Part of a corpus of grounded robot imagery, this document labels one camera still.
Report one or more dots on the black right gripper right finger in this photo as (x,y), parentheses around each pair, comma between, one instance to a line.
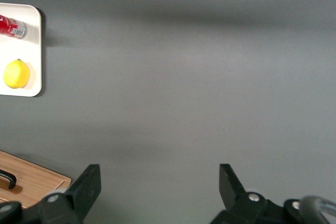
(237,197)

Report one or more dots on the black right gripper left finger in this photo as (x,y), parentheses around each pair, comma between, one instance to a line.
(78,197)

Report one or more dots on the white rounded tray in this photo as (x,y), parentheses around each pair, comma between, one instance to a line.
(34,51)

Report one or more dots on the yellow lemon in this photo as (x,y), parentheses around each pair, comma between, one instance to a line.
(16,74)

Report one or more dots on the red soda can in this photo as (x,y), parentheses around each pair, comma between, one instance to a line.
(13,26)

